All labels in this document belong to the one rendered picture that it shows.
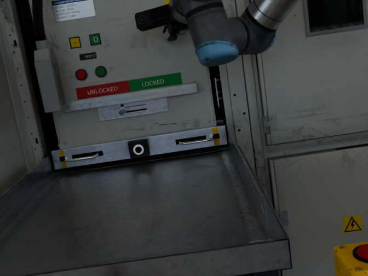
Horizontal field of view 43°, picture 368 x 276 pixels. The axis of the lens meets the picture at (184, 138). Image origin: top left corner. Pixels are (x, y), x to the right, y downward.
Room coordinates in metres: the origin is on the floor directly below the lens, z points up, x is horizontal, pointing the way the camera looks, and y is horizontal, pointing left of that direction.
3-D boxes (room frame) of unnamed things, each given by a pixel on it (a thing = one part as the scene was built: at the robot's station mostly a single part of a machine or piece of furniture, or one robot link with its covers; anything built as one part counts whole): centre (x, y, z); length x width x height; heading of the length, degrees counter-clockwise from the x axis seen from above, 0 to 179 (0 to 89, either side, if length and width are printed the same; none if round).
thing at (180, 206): (1.07, 0.15, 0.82); 0.68 x 0.62 x 0.06; 178
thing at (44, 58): (1.34, 0.35, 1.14); 0.08 x 0.05 x 0.17; 179
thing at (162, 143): (1.42, 0.14, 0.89); 0.54 x 0.05 x 0.06; 89
